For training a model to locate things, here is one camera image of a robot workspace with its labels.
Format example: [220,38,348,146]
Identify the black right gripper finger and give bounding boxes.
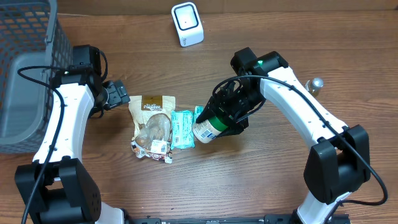
[217,118,249,138]
[195,96,221,124]

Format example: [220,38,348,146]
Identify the small teal white box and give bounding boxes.
[193,106,204,123]

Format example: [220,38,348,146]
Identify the brown snack packet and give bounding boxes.
[128,95,176,164]

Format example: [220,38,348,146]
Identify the teal tissue pack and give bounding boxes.
[171,110,195,149]

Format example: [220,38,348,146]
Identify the white barcode scanner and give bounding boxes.
[171,2,204,47]

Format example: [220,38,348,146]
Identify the green lid white jar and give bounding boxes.
[192,116,228,144]

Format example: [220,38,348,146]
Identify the grey plastic shopping basket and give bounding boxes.
[1,0,72,154]

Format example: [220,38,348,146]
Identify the yellow liquid bottle silver cap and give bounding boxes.
[305,77,324,98]

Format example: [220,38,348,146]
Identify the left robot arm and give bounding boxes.
[14,45,132,224]

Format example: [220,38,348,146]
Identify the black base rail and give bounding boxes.
[124,213,352,224]

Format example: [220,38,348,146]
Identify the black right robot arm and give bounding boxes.
[192,48,370,223]

